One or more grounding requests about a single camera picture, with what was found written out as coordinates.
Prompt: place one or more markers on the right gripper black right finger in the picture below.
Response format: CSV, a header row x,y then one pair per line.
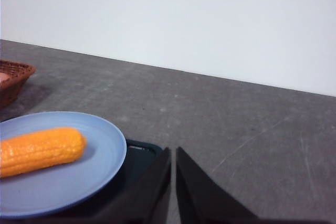
x,y
199,197

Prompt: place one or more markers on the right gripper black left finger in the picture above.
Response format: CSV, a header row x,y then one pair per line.
x,y
147,197

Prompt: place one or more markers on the yellow corn cob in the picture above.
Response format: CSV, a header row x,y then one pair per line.
x,y
39,150

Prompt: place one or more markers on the brown wicker basket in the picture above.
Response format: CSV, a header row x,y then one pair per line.
x,y
18,77

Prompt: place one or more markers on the dark green tray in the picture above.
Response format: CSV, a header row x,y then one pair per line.
x,y
136,161

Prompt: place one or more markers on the light blue round plate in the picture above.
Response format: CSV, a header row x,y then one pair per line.
x,y
65,187

